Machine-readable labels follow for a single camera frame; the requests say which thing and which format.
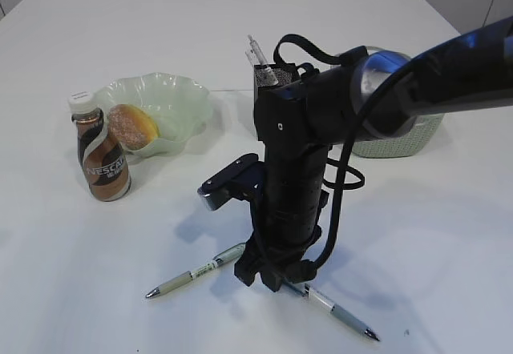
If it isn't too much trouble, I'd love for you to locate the sugared bread bun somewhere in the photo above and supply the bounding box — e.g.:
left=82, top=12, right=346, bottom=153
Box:
left=107, top=104, right=160, bottom=151

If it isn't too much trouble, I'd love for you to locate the clear plastic ruler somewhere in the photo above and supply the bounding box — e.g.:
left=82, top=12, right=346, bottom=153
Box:
left=245, top=49, right=259, bottom=67

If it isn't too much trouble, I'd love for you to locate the black cable loop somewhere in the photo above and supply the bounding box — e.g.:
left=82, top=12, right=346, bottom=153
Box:
left=273, top=33, right=370, bottom=191

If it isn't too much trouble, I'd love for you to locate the blue clear grey-grip pen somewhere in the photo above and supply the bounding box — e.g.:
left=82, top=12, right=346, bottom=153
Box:
left=282, top=281, right=381, bottom=342

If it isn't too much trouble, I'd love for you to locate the black mesh pen holder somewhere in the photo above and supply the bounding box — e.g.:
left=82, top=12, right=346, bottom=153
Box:
left=252, top=63, right=299, bottom=144

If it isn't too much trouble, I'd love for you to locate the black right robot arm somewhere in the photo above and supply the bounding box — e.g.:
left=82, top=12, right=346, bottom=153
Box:
left=233, top=18, right=512, bottom=291

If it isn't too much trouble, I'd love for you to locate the green woven plastic basket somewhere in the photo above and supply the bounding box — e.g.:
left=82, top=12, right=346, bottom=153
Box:
left=350, top=46, right=444, bottom=159

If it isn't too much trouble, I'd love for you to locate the grey grip pen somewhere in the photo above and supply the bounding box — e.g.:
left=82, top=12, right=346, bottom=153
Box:
left=248, top=34, right=278, bottom=86

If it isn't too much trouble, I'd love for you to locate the brown Nescafe coffee bottle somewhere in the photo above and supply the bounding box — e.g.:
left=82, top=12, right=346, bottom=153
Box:
left=68, top=91, right=131, bottom=202

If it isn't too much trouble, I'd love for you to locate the green wavy glass plate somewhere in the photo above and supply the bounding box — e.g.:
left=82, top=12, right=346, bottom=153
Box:
left=95, top=72, right=213, bottom=158

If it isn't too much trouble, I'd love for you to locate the beige grip pen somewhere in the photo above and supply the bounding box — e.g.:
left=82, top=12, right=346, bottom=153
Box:
left=145, top=243, right=245, bottom=300

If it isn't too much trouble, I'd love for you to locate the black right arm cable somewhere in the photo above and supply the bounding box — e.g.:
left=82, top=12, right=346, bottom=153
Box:
left=256, top=61, right=414, bottom=283

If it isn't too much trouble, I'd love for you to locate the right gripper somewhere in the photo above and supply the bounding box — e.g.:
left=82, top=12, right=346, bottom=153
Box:
left=234, top=197, right=323, bottom=292

